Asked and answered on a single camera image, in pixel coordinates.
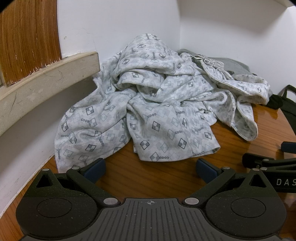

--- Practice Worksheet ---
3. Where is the white patterned pajama shirt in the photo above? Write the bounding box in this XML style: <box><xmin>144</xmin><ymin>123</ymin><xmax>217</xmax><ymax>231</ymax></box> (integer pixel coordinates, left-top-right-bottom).
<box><xmin>54</xmin><ymin>34</ymin><xmax>271</xmax><ymax>173</ymax></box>

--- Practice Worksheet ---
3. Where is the wooden window frame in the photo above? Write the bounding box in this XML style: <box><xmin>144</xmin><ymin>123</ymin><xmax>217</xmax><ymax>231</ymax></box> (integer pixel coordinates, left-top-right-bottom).
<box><xmin>0</xmin><ymin>0</ymin><xmax>62</xmax><ymax>87</ymax></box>

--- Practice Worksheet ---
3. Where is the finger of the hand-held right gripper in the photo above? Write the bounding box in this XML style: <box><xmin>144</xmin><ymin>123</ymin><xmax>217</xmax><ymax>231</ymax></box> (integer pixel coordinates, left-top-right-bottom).
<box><xmin>281</xmin><ymin>142</ymin><xmax>296</xmax><ymax>153</ymax></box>
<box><xmin>242</xmin><ymin>153</ymin><xmax>296</xmax><ymax>171</ymax></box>

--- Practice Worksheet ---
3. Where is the beige window sill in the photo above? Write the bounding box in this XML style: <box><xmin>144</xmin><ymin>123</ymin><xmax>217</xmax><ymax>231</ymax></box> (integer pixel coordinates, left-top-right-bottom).
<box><xmin>0</xmin><ymin>51</ymin><xmax>100</xmax><ymax>138</ymax></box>

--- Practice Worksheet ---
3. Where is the dark green bag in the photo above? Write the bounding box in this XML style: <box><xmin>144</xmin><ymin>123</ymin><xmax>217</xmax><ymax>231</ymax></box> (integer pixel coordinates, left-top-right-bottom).
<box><xmin>276</xmin><ymin>85</ymin><xmax>296</xmax><ymax>137</ymax></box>

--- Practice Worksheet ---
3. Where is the grey printed shirt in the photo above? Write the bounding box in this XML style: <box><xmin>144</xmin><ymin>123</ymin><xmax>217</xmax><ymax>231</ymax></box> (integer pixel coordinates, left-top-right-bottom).
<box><xmin>176</xmin><ymin>49</ymin><xmax>258</xmax><ymax>80</ymax></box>

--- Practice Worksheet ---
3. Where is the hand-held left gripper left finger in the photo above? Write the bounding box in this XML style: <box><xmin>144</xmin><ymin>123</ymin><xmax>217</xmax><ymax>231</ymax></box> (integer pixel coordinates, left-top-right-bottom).
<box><xmin>28</xmin><ymin>158</ymin><xmax>121</xmax><ymax>207</ymax></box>

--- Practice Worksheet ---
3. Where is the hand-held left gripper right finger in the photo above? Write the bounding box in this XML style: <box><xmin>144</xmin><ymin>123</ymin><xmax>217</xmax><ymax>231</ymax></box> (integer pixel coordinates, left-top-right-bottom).
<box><xmin>181</xmin><ymin>159</ymin><xmax>272</xmax><ymax>207</ymax></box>

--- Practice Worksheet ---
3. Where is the black folded garment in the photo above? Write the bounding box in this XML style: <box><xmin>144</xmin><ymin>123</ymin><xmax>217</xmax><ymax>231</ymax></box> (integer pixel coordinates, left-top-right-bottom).
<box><xmin>265</xmin><ymin>93</ymin><xmax>284</xmax><ymax>110</ymax></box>

